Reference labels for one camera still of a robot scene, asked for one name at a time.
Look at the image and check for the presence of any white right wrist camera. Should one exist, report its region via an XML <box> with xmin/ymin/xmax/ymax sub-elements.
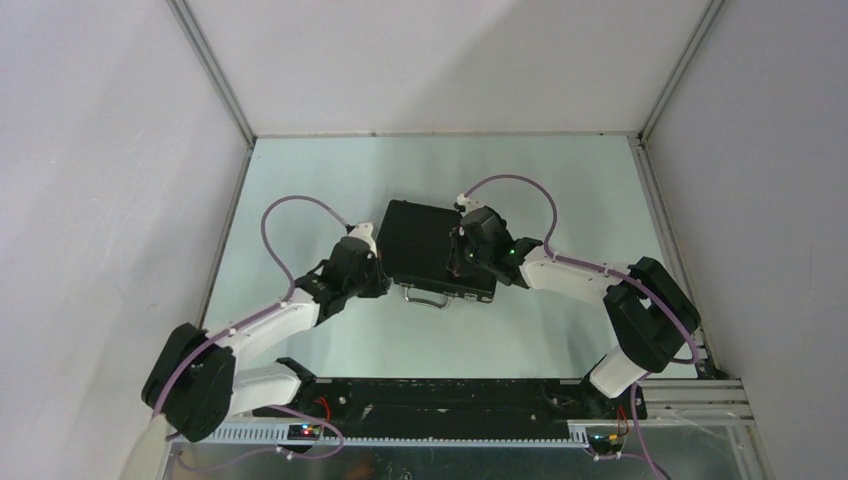
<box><xmin>454</xmin><ymin>194</ymin><xmax>486</xmax><ymax>215</ymax></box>

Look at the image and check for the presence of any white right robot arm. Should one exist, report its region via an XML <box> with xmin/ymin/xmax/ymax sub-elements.
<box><xmin>449</xmin><ymin>197</ymin><xmax>701</xmax><ymax>418</ymax></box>

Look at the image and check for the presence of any black aluminium poker case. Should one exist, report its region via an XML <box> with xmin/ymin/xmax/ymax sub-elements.
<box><xmin>377</xmin><ymin>199</ymin><xmax>497</xmax><ymax>310</ymax></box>

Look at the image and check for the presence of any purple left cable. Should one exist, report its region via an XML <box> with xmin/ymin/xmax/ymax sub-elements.
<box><xmin>150</xmin><ymin>194</ymin><xmax>349</xmax><ymax>473</ymax></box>

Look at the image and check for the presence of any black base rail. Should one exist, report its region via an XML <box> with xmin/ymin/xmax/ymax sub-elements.
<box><xmin>287</xmin><ymin>378</ymin><xmax>648</xmax><ymax>441</ymax></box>

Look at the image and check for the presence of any purple cable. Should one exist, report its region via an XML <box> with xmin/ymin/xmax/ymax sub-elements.
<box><xmin>463</xmin><ymin>174</ymin><xmax>702</xmax><ymax>478</ymax></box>
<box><xmin>150</xmin><ymin>194</ymin><xmax>349</xmax><ymax>473</ymax></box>

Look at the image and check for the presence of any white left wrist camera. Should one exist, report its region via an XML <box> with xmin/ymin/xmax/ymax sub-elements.
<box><xmin>346</xmin><ymin>222</ymin><xmax>378</xmax><ymax>256</ymax></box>

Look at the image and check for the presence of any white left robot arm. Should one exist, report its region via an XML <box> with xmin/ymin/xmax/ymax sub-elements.
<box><xmin>141</xmin><ymin>223</ymin><xmax>389</xmax><ymax>442</ymax></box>

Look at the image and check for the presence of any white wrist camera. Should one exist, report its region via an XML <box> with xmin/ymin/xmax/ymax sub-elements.
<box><xmin>346</xmin><ymin>222</ymin><xmax>378</xmax><ymax>256</ymax></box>
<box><xmin>454</xmin><ymin>194</ymin><xmax>486</xmax><ymax>215</ymax></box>

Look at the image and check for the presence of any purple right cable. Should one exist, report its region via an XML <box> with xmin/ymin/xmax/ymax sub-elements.
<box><xmin>463</xmin><ymin>174</ymin><xmax>702</xmax><ymax>478</ymax></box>

